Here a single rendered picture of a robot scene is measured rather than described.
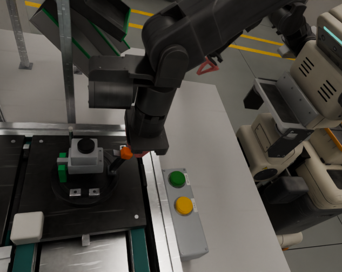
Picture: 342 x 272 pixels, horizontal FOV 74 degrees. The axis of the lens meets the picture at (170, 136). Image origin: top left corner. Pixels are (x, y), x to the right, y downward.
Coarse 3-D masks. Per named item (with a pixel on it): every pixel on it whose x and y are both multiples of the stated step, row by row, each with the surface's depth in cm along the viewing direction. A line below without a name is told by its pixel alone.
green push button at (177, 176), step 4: (172, 172) 57; (176, 172) 57; (180, 172) 58; (172, 176) 56; (176, 176) 57; (180, 176) 57; (184, 176) 57; (172, 180) 56; (176, 180) 56; (180, 180) 56; (184, 180) 57; (172, 184) 56; (176, 184) 55; (180, 184) 56
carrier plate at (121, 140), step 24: (48, 144) 53; (120, 144) 58; (48, 168) 49; (120, 168) 54; (24, 192) 45; (48, 192) 46; (120, 192) 50; (48, 216) 43; (72, 216) 44; (96, 216) 46; (120, 216) 47; (144, 216) 48; (48, 240) 42
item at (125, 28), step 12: (72, 0) 42; (96, 0) 50; (108, 0) 53; (120, 0) 54; (84, 12) 43; (96, 12) 44; (108, 12) 51; (120, 12) 55; (96, 24) 45; (108, 24) 45; (120, 24) 52; (120, 36) 47
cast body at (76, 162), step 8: (72, 144) 41; (80, 144) 41; (88, 144) 41; (96, 144) 43; (72, 152) 40; (80, 152) 41; (88, 152) 41; (96, 152) 42; (64, 160) 43; (72, 160) 40; (80, 160) 41; (88, 160) 41; (96, 160) 42; (72, 168) 42; (80, 168) 43; (88, 168) 43; (96, 168) 44
